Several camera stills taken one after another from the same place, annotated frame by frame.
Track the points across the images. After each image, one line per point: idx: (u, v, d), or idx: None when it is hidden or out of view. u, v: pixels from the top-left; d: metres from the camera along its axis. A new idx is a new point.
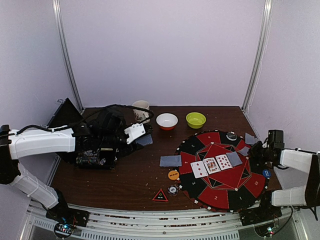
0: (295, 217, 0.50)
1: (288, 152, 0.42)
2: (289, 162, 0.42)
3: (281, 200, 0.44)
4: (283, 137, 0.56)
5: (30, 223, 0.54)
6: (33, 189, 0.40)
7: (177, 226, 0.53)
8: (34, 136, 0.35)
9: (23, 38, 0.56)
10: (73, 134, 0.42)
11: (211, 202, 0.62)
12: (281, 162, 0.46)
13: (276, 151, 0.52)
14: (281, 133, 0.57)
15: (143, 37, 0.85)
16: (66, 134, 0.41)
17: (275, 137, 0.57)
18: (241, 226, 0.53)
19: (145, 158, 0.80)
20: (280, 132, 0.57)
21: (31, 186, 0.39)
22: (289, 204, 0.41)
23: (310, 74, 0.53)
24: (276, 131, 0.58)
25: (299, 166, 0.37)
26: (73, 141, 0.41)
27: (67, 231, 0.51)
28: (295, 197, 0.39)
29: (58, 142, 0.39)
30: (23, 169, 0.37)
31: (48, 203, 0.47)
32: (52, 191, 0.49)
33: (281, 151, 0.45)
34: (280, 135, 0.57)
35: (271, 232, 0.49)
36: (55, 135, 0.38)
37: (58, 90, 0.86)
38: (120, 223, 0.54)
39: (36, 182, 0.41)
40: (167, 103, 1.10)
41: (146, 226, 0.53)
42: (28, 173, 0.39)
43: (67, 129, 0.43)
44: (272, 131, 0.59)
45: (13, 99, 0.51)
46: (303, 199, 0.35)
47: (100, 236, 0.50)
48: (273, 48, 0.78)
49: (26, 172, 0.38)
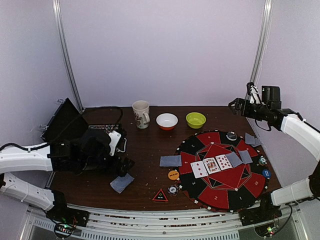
0: (295, 217, 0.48)
1: (292, 123, 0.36)
2: (291, 132, 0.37)
3: (282, 197, 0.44)
4: (280, 94, 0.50)
5: (30, 223, 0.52)
6: (23, 195, 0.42)
7: (177, 226, 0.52)
8: (13, 155, 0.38)
9: (23, 39, 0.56)
10: (49, 154, 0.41)
11: (211, 201, 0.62)
12: (282, 129, 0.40)
13: (276, 113, 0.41)
14: (277, 90, 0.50)
15: (143, 36, 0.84)
16: (41, 153, 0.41)
17: (270, 94, 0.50)
18: (241, 226, 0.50)
19: (145, 158, 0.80)
20: (276, 89, 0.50)
21: (21, 192, 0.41)
22: (293, 199, 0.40)
23: (310, 74, 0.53)
24: (272, 88, 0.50)
25: (305, 143, 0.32)
26: (49, 162, 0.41)
27: (67, 231, 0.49)
28: (299, 192, 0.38)
29: (34, 161, 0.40)
30: (10, 178, 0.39)
31: (44, 207, 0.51)
32: (46, 194, 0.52)
33: (282, 118, 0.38)
34: (276, 92, 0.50)
35: (271, 232, 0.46)
36: (30, 155, 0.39)
37: (58, 90, 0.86)
38: (120, 223, 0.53)
39: (26, 188, 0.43)
40: (167, 103, 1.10)
41: (147, 226, 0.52)
42: (16, 181, 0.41)
43: (44, 147, 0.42)
44: (266, 88, 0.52)
45: (13, 99, 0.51)
46: (308, 189, 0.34)
47: (100, 236, 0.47)
48: (273, 47, 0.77)
49: (14, 181, 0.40)
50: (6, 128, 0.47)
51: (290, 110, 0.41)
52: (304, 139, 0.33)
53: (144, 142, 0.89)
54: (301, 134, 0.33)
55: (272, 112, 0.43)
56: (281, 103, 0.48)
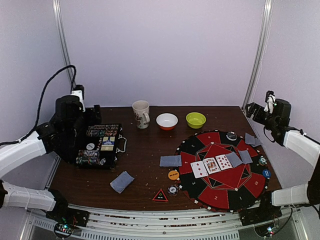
0: (295, 217, 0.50)
1: (293, 136, 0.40)
2: (293, 146, 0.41)
3: (282, 198, 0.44)
4: (290, 112, 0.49)
5: (30, 223, 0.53)
6: (26, 200, 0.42)
7: (177, 226, 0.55)
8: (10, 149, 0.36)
9: (23, 39, 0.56)
10: (39, 137, 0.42)
11: (211, 201, 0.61)
12: (284, 143, 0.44)
13: (280, 130, 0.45)
14: (288, 107, 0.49)
15: (143, 36, 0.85)
16: (31, 139, 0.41)
17: (281, 109, 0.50)
18: (241, 226, 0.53)
19: (145, 158, 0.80)
20: (287, 106, 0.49)
21: (22, 197, 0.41)
22: (291, 203, 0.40)
23: (310, 74, 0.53)
24: (284, 104, 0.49)
25: (304, 153, 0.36)
26: (41, 143, 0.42)
27: (67, 231, 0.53)
28: (297, 196, 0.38)
29: (28, 149, 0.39)
30: (9, 186, 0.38)
31: (48, 206, 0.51)
32: (46, 194, 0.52)
33: (285, 133, 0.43)
34: (287, 110, 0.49)
35: (271, 231, 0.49)
36: (23, 144, 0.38)
37: (58, 90, 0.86)
38: (120, 223, 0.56)
39: (26, 193, 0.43)
40: (167, 103, 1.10)
41: (146, 226, 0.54)
42: (15, 189, 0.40)
43: (32, 134, 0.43)
44: (279, 102, 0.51)
45: (13, 98, 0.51)
46: (305, 195, 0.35)
47: (100, 236, 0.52)
48: (273, 47, 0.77)
49: (13, 188, 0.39)
50: (5, 127, 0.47)
51: (293, 128, 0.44)
52: (303, 150, 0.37)
53: (144, 142, 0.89)
54: (300, 146, 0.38)
55: (276, 129, 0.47)
56: (288, 122, 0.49)
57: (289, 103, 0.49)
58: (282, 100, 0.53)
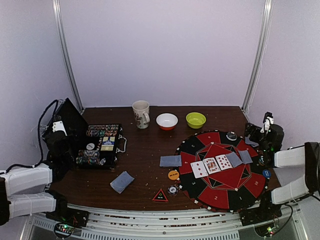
0: (295, 217, 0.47)
1: (280, 153, 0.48)
2: (282, 162, 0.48)
3: (281, 195, 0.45)
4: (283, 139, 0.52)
5: (30, 223, 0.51)
6: (29, 206, 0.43)
7: (177, 226, 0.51)
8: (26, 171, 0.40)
9: (23, 39, 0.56)
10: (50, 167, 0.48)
11: (211, 201, 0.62)
12: (275, 164, 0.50)
13: (269, 155, 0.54)
14: (282, 135, 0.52)
15: (143, 36, 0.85)
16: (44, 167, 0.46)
17: (275, 136, 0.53)
18: (241, 226, 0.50)
19: (145, 158, 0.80)
20: (280, 135, 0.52)
21: (24, 202, 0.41)
22: (291, 197, 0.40)
23: (310, 74, 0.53)
24: (278, 132, 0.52)
25: (294, 160, 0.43)
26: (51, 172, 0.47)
27: (67, 231, 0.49)
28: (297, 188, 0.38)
29: (40, 175, 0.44)
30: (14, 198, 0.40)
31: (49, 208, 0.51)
32: (45, 196, 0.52)
33: (274, 154, 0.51)
34: (280, 136, 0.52)
35: (271, 231, 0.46)
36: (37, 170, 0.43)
37: (58, 90, 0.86)
38: (120, 223, 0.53)
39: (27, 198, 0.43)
40: (168, 103, 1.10)
41: (146, 226, 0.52)
42: (16, 197, 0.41)
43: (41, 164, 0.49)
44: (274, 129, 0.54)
45: (13, 99, 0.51)
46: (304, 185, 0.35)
47: (100, 236, 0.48)
48: (273, 47, 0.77)
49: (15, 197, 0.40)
50: (6, 128, 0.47)
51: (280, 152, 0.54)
52: (292, 157, 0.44)
53: (144, 142, 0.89)
54: (289, 156, 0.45)
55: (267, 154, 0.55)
56: (279, 147, 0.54)
57: (282, 132, 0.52)
58: (278, 126, 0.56)
